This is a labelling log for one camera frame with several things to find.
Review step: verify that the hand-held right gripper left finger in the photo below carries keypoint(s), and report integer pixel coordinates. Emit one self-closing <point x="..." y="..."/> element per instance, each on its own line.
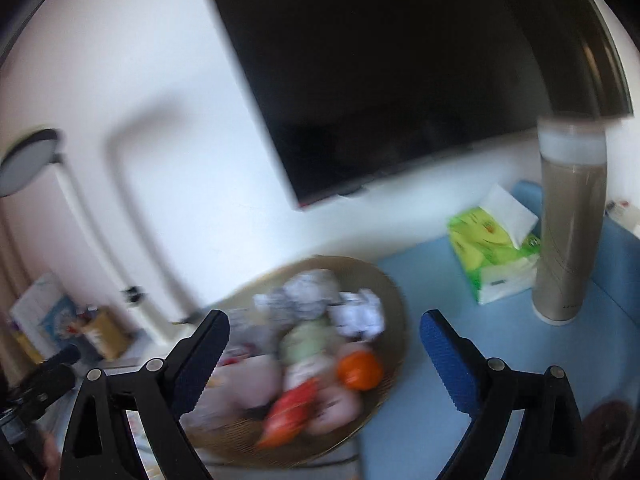
<point x="200" y="360"/>

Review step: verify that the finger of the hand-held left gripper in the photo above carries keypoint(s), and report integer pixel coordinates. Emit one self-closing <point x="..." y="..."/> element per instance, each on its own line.
<point x="64" y="355"/>

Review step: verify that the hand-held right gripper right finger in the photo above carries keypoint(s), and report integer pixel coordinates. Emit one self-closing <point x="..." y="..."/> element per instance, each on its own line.
<point x="445" y="360"/>

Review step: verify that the pink plush toy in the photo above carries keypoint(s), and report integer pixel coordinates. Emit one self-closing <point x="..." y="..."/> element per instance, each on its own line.
<point x="250" y="387"/>

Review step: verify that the gold woven bowl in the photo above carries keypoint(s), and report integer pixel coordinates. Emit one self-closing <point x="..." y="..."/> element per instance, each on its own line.
<point x="380" y="310"/>

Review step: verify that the orange tangerine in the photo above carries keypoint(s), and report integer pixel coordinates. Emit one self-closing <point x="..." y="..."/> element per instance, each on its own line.
<point x="360" y="370"/>

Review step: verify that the orange snack packet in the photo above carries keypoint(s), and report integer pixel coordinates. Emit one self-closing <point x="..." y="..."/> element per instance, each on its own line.
<point x="290" y="412"/>

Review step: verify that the pale green plush toy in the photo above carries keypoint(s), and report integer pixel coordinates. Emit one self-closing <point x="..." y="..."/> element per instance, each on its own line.
<point x="307" y="342"/>

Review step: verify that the white plush toy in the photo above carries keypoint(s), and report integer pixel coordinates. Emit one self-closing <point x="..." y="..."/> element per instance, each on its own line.
<point x="335" y="407"/>

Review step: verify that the pile of papers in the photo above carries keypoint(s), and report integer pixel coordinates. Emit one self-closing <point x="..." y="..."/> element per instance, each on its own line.
<point x="310" y="292"/>

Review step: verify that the beige cylindrical pen holder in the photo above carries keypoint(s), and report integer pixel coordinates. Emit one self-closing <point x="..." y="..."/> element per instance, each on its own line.
<point x="107" y="335"/>

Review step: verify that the green tissue pack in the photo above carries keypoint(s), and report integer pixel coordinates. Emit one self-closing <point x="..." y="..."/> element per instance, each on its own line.
<point x="485" y="255"/>

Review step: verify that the gold thermos tumbler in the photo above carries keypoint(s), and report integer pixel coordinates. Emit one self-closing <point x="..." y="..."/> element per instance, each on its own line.
<point x="570" y="240"/>

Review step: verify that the brown round object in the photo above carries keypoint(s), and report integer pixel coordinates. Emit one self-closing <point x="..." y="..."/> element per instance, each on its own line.
<point x="610" y="435"/>

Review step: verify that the white desk lamp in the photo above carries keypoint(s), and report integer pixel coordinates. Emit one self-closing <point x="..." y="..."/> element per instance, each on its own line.
<point x="30" y="160"/>

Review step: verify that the white power strip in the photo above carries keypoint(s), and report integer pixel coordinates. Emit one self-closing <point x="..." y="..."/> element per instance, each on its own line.
<point x="620" y="208"/>

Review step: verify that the black flat screen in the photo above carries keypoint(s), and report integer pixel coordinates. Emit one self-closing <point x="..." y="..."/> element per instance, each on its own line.
<point x="375" y="70"/>

